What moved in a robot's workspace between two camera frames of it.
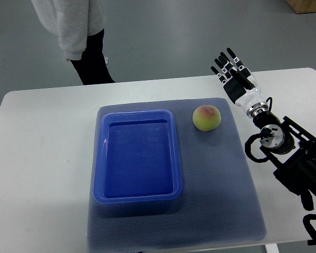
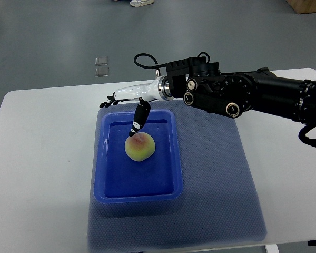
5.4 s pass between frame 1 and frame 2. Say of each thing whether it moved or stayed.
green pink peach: moved
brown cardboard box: stayed
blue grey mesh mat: stayed
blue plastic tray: stayed
